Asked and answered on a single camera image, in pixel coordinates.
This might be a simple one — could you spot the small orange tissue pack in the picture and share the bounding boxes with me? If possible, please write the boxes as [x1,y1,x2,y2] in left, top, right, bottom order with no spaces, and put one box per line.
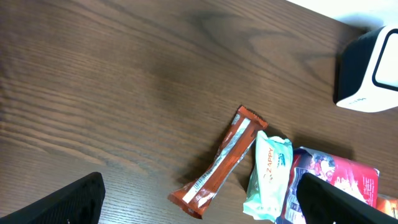
[376,194,398,219]

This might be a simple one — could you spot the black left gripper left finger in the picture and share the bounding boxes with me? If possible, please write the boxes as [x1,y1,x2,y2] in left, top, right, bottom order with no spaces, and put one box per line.
[1,172,106,224]

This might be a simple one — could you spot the red purple pad package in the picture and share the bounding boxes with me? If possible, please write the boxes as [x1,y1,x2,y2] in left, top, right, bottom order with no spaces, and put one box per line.
[276,146,379,224]

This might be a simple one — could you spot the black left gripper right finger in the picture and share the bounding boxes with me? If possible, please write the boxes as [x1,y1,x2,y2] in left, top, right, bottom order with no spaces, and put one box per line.
[297,173,397,224]

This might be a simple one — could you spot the white barcode scanner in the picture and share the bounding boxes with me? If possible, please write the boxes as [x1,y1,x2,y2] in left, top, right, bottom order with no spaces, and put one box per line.
[335,25,397,113]

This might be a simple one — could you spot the teal wet wipes packet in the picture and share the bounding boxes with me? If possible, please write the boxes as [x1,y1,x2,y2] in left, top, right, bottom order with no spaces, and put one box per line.
[243,131,293,222]

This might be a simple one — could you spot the orange snack bar wrapper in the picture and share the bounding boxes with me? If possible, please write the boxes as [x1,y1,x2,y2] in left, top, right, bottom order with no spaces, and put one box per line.
[168,105,268,219]

